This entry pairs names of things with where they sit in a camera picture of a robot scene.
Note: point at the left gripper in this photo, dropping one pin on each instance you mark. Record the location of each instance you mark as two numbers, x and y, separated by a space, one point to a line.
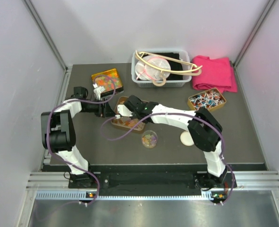
104 110

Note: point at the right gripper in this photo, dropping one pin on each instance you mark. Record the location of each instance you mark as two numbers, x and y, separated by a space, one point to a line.
134 116

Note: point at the gold tin pastel gummies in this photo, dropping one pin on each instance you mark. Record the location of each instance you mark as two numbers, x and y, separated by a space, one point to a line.
126 123

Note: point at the clear round container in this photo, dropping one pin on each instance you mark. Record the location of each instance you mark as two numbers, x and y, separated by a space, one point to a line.
149 139

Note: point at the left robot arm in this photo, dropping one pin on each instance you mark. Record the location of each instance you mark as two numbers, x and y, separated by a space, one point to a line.
59 136

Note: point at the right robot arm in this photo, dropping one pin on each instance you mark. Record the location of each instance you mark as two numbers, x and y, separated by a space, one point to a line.
204 130

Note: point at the gold tin wrapped candies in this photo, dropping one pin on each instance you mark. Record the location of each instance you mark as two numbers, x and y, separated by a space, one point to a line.
211 99

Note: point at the gold tin colourful gummies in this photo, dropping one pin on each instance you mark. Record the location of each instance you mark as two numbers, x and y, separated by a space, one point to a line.
108 79

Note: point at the white round lid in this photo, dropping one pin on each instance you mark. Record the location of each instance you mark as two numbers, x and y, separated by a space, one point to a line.
186 138

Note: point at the black cloth in basket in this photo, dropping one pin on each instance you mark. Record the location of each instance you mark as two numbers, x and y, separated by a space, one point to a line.
174 65

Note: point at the wooden clothes hanger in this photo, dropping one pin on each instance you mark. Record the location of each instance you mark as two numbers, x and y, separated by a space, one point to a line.
148 69

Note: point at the pink cloth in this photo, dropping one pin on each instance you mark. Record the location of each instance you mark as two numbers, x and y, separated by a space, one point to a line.
216 73

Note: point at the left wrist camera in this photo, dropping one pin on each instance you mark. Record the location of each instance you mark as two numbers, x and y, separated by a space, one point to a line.
98 90

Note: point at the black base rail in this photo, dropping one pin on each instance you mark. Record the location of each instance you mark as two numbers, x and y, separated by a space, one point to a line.
150 180

